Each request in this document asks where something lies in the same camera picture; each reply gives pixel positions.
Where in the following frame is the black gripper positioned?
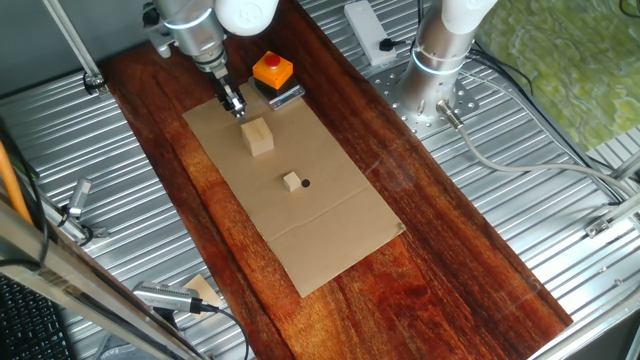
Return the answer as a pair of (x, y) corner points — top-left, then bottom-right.
(208, 67), (248, 120)

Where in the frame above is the large wooden block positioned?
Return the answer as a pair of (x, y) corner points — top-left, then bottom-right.
(240, 117), (276, 158)

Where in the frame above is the small wooden block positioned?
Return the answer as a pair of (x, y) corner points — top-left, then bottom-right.
(282, 171), (303, 193)

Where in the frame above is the orange emergency stop button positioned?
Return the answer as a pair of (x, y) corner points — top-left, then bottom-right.
(252, 50), (295, 91)

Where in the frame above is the brown cardboard sheet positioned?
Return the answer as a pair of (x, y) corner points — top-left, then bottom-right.
(182, 82), (406, 299)

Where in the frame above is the white power strip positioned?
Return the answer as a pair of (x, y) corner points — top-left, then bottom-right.
(343, 0), (398, 67)

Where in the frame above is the black power plug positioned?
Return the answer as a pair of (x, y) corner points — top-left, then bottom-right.
(378, 37), (417, 53)

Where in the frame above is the aluminium pole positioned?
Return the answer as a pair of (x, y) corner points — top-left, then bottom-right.
(42, 0), (109, 96)

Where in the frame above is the small cardboard piece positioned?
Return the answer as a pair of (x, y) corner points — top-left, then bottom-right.
(182, 273), (222, 321)

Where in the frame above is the silver robot mounting plate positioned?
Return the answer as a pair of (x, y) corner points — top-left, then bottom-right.
(369, 62), (480, 139)

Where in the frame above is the orange tube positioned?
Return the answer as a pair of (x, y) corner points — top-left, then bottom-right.
(0, 139), (34, 226)

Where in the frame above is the black keyboard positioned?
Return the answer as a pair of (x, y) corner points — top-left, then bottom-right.
(0, 274), (76, 360)

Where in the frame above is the green patterned backdrop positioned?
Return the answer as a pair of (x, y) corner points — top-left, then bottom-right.
(474, 0), (640, 151)

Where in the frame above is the grey button base plate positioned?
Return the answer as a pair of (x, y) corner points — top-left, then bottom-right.
(248, 74), (306, 111)

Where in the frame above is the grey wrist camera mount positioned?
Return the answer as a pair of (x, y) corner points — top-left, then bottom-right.
(141, 0), (177, 59)

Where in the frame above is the silver camera on stand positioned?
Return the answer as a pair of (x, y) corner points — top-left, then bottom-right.
(58, 178), (109, 240)

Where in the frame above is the aluminium frame beam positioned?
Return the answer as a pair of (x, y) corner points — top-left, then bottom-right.
(0, 197), (211, 360)

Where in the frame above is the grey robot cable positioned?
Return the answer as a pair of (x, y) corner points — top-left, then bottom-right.
(435, 99), (640, 197)

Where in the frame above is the aluminium corner bracket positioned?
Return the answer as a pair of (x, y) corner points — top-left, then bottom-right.
(583, 192), (640, 239)

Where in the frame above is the aluminium frame rail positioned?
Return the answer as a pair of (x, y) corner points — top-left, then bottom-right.
(527, 287), (640, 360)

